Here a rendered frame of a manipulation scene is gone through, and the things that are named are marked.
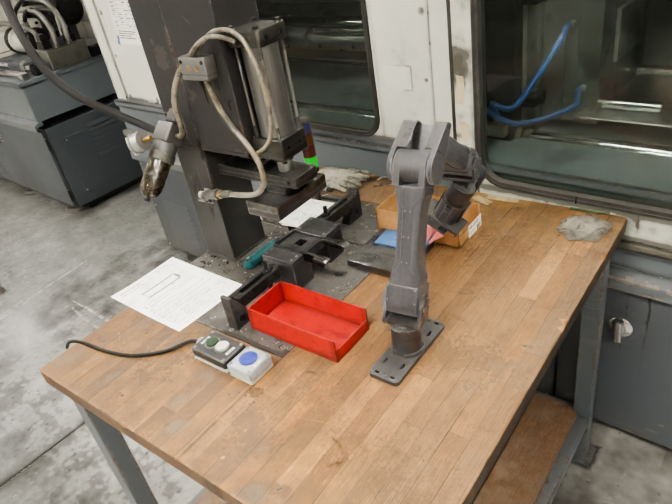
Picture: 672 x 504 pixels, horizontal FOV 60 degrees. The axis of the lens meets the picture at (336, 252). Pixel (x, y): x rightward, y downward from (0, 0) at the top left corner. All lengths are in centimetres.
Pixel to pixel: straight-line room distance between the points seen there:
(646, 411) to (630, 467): 22
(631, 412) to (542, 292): 84
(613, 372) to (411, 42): 118
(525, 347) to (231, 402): 60
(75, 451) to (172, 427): 147
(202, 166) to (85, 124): 300
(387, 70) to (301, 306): 86
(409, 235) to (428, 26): 83
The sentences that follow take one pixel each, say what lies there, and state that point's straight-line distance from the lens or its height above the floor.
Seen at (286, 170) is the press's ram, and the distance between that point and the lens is 140.
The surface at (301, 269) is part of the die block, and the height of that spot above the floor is 95.
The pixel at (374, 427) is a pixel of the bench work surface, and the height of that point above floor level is 90.
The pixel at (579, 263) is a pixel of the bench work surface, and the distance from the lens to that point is 149.
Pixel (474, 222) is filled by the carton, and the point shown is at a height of 93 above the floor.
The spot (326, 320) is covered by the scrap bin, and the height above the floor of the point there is 91.
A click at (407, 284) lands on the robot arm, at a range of 114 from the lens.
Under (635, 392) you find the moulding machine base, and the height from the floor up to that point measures 27.
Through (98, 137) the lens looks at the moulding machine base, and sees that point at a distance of 453.
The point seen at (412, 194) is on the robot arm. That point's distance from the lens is 110.
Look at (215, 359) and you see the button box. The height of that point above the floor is 93.
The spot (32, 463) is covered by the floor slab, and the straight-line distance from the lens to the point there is 274.
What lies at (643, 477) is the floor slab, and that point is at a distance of 223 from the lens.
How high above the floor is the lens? 174
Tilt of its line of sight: 32 degrees down
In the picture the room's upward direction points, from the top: 11 degrees counter-clockwise
